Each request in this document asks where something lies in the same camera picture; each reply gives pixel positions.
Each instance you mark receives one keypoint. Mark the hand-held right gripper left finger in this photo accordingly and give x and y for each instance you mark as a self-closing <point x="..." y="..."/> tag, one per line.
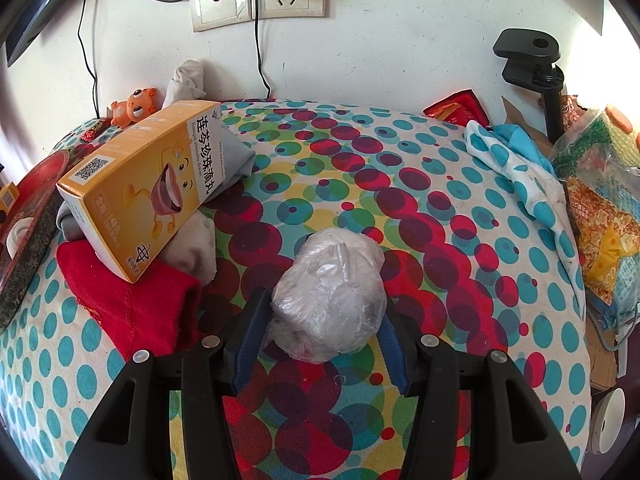
<point x="247" y="360"/>

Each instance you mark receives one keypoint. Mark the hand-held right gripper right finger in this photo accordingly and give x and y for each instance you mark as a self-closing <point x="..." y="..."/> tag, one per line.
<point x="395" y="365"/>

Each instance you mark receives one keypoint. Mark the white plastic-wrapped bundle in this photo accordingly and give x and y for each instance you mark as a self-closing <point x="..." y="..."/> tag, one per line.
<point x="325" y="300"/>

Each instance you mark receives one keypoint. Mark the white sock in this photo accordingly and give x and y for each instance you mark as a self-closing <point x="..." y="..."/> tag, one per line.
<point x="195" y="245"/>
<point x="187" y="82"/>

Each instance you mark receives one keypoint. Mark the red sock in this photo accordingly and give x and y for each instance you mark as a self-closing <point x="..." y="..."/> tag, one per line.
<point x="125" y="305"/>

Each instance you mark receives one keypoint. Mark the orange cardboard box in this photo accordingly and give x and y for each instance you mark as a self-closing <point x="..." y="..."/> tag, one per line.
<point x="145" y="185"/>

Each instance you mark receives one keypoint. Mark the grey sock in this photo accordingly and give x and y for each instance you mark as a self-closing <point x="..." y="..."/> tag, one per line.
<point x="235" y="155"/>

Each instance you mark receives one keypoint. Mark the polka dot cloth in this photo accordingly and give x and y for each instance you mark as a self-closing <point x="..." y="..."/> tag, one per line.
<point x="350" y="170"/>

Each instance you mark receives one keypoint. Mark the brown cardboard box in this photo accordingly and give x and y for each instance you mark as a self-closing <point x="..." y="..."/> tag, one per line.
<point x="600" y="360"/>

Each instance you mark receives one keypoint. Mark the white tape roll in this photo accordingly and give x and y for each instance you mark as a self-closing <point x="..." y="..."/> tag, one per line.
<point x="610" y="420"/>

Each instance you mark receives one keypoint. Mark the plain blue cloth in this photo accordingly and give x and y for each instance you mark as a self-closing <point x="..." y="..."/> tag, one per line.
<point x="525" y="147"/>

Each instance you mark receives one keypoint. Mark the clear bag of snacks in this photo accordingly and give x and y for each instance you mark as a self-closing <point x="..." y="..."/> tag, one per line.
<point x="605" y="220"/>

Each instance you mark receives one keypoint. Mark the small white item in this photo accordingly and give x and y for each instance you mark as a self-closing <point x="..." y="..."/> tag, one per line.
<point x="21" y="235"/>

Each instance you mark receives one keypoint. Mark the red foil packet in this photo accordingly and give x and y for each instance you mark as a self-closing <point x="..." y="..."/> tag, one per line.
<point x="460" y="107"/>

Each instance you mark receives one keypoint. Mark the small red packet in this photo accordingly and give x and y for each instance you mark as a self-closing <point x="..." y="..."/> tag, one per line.
<point x="95" y="130"/>

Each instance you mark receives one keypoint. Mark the orange toy figure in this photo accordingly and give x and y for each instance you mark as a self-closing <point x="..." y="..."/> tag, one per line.
<point x="135" y="107"/>

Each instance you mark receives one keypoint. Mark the brown cardboard piece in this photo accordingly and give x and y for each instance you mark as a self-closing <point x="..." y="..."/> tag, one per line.
<point x="515" y="115"/>

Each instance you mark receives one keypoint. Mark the rolled white sock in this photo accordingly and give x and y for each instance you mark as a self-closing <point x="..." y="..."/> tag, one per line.
<point x="187" y="82"/>

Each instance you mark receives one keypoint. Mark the small yellow item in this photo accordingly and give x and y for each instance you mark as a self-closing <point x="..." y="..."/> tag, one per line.
<point x="7" y="202"/>

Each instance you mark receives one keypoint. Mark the black clamp stand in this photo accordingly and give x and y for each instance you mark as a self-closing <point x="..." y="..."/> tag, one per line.
<point x="530" y="47"/>

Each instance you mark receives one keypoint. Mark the black monitor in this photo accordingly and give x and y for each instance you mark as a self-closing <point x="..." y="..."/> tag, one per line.
<point x="30" y="25"/>

